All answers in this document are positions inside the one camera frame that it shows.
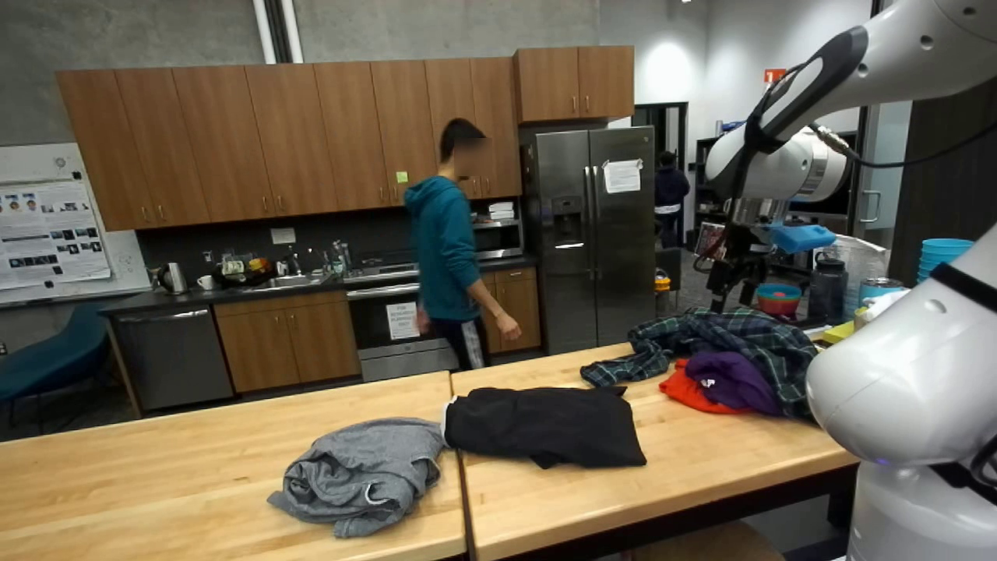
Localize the purple shirt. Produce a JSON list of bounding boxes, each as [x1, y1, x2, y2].
[[683, 347, 789, 422]]

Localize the blue chair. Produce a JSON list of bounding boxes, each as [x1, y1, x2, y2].
[[0, 303, 145, 422]]

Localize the grey dishwasher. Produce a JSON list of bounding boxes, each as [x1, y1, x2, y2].
[[110, 303, 238, 407]]

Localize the white paper sheet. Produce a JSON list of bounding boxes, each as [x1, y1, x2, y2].
[[603, 155, 646, 199]]

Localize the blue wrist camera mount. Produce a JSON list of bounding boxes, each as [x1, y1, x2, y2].
[[767, 222, 841, 258]]

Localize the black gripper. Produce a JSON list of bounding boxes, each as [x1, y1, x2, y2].
[[714, 197, 774, 314]]

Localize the yellow box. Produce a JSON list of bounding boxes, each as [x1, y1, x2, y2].
[[811, 318, 861, 349]]

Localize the black folded garment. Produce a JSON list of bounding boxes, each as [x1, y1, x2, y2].
[[443, 383, 649, 471]]

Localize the grey crumpled garment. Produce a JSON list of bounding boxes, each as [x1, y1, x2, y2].
[[265, 418, 450, 542]]

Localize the distant person in dark clothes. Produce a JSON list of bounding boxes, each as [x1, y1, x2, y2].
[[650, 149, 693, 254]]

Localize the narrow wooden base cabinet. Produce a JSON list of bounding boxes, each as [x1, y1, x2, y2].
[[477, 264, 547, 359]]

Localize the teal bowl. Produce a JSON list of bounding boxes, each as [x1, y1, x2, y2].
[[754, 273, 806, 318]]

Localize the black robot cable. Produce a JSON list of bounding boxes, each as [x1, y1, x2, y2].
[[806, 117, 997, 170]]

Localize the built-in kitchen oven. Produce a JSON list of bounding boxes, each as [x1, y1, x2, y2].
[[345, 278, 461, 383]]

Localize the red orange garment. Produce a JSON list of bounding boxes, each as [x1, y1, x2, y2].
[[657, 362, 734, 418]]

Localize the white wall poster board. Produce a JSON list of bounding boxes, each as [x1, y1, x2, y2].
[[0, 139, 115, 296]]

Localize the wooden cabinet over refrigerator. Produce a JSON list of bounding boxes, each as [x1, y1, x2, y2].
[[512, 44, 638, 127]]

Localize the silver microwave oven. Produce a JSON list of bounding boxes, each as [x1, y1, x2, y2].
[[471, 215, 530, 261]]

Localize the stack of blue cups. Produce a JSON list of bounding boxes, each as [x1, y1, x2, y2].
[[915, 234, 977, 284]]

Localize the wide wooden base cabinet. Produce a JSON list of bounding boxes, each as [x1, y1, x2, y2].
[[213, 289, 366, 397]]

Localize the stainless steel refrigerator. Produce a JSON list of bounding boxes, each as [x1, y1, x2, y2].
[[519, 120, 661, 356]]

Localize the green blue checked shirt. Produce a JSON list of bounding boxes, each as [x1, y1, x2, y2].
[[576, 309, 822, 422]]

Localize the silver kettle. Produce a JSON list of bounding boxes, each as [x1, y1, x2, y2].
[[159, 258, 189, 299]]

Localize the wooden wall cabinets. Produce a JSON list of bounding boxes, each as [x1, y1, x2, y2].
[[56, 55, 528, 234]]

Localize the black bottle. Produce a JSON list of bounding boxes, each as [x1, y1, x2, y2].
[[806, 251, 851, 327]]

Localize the person in teal hoodie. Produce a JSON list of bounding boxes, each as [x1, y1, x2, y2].
[[402, 114, 528, 373]]

